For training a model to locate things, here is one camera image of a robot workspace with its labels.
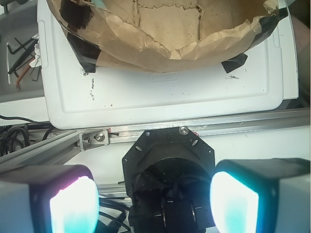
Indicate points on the crumpled white paper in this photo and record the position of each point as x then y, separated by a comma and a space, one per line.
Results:
37, 61

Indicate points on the aluminium extrusion rail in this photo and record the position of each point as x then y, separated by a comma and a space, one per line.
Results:
65, 146

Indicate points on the black hex keys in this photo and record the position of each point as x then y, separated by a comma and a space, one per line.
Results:
20, 54

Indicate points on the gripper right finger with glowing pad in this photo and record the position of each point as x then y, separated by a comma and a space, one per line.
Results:
262, 195

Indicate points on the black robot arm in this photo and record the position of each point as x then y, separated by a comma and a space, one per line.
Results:
175, 186

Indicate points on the metal corner bracket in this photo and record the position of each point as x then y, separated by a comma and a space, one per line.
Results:
91, 139

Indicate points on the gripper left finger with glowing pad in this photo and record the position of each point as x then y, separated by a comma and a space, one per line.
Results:
48, 199

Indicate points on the brown paper bag bin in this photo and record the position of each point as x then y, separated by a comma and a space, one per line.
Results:
164, 36

